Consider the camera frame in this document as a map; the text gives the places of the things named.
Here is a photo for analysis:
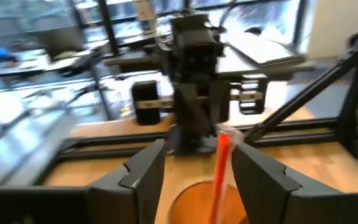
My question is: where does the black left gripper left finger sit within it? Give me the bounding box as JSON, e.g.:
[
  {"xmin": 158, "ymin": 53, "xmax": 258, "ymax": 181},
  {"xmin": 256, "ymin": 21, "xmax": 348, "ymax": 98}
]
[{"xmin": 87, "ymin": 138, "xmax": 168, "ymax": 224}]

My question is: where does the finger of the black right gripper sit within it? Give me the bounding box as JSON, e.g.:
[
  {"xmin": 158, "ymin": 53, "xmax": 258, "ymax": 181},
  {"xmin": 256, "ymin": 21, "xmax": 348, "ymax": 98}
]
[
  {"xmin": 173, "ymin": 81, "xmax": 213, "ymax": 156},
  {"xmin": 209, "ymin": 79, "xmax": 232, "ymax": 124}
]

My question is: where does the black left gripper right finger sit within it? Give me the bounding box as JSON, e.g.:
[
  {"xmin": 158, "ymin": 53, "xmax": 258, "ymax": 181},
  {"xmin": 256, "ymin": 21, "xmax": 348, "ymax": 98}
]
[{"xmin": 231, "ymin": 141, "xmax": 301, "ymax": 224}]

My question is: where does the pink faceted plastic tumbler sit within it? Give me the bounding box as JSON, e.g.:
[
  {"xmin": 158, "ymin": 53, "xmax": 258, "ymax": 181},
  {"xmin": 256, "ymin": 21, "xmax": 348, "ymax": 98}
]
[{"xmin": 166, "ymin": 180, "xmax": 250, "ymax": 224}]

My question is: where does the white bottle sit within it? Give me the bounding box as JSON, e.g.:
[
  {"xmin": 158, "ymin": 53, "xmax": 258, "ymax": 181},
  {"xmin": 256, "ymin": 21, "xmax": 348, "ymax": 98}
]
[{"xmin": 134, "ymin": 0, "xmax": 158, "ymax": 32}]

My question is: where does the grey chair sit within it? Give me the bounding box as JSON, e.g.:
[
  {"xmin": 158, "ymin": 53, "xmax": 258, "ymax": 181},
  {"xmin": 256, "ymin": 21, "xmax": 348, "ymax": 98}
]
[{"xmin": 34, "ymin": 26, "xmax": 86, "ymax": 63}]

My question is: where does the black table frame rail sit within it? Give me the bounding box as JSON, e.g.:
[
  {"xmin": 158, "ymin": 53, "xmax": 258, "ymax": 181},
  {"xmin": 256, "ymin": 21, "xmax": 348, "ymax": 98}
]
[{"xmin": 35, "ymin": 117, "xmax": 341, "ymax": 187}]

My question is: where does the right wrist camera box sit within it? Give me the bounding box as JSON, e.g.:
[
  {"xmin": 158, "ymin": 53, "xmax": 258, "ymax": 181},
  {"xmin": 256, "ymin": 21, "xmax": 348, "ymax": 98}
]
[{"xmin": 170, "ymin": 14, "xmax": 225, "ymax": 77}]

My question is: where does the black window post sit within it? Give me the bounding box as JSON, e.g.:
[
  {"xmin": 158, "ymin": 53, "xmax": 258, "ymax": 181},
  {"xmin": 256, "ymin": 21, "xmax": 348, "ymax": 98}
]
[{"xmin": 97, "ymin": 0, "xmax": 120, "ymax": 57}]

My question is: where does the black diagonal frame strut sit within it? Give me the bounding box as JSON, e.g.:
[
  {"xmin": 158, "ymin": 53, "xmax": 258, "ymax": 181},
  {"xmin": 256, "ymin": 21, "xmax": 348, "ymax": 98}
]
[{"xmin": 243, "ymin": 23, "xmax": 358, "ymax": 144}]

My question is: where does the black camera cable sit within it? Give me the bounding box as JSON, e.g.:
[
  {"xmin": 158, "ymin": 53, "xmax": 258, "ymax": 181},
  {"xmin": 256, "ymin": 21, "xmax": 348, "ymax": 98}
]
[{"xmin": 218, "ymin": 0, "xmax": 239, "ymax": 29}]

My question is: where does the black frame post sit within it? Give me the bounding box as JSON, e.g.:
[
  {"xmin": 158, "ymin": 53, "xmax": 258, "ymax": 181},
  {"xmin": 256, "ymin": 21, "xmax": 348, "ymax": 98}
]
[{"xmin": 337, "ymin": 46, "xmax": 358, "ymax": 162}]

